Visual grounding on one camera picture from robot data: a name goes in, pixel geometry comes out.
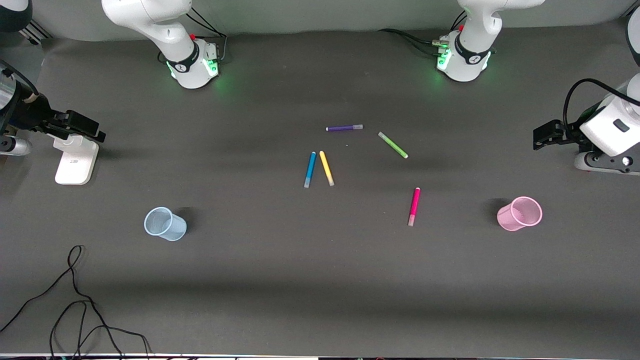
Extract blue marker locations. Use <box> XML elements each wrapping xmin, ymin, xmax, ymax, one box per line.
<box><xmin>303</xmin><ymin>151</ymin><xmax>318</xmax><ymax>189</ymax></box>

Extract black left arm cable harness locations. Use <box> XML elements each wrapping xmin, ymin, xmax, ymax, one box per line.
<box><xmin>562</xmin><ymin>78</ymin><xmax>640</xmax><ymax>132</ymax></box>

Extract pink plastic cup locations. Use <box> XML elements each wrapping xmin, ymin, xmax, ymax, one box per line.
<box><xmin>496</xmin><ymin>196</ymin><xmax>544</xmax><ymax>233</ymax></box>

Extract green marker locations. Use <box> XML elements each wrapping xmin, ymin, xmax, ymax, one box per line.
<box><xmin>377</xmin><ymin>131</ymin><xmax>410</xmax><ymax>160</ymax></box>

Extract thin black loose cable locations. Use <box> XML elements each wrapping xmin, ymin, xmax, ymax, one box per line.
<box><xmin>0</xmin><ymin>244</ymin><xmax>152</xmax><ymax>359</ymax></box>

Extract aluminium profile rail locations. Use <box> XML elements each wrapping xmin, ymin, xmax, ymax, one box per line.
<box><xmin>20</xmin><ymin>20</ymin><xmax>54</xmax><ymax>47</ymax></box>

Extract light blue plastic cup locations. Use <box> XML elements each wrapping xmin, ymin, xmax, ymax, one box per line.
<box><xmin>143</xmin><ymin>206</ymin><xmax>188</xmax><ymax>243</ymax></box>

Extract black left arm base cables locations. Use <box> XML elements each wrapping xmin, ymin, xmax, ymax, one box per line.
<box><xmin>378</xmin><ymin>10</ymin><xmax>469</xmax><ymax>57</ymax></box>

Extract pink marker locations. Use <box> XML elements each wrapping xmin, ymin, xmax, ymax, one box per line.
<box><xmin>407</xmin><ymin>187</ymin><xmax>422</xmax><ymax>228</ymax></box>

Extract black arm base cables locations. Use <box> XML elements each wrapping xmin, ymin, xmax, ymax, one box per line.
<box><xmin>378</xmin><ymin>10</ymin><xmax>469</xmax><ymax>57</ymax></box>
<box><xmin>186</xmin><ymin>7</ymin><xmax>230</xmax><ymax>65</ymax></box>

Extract black right arm base cables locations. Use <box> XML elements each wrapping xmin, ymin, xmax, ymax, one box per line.
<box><xmin>186</xmin><ymin>7</ymin><xmax>230</xmax><ymax>65</ymax></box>

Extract yellow marker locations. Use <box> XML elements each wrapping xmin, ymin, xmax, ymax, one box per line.
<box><xmin>319</xmin><ymin>150</ymin><xmax>336</xmax><ymax>188</ymax></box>

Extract white stand with base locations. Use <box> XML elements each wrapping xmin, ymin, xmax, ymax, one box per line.
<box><xmin>54</xmin><ymin>134</ymin><xmax>100</xmax><ymax>186</ymax></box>

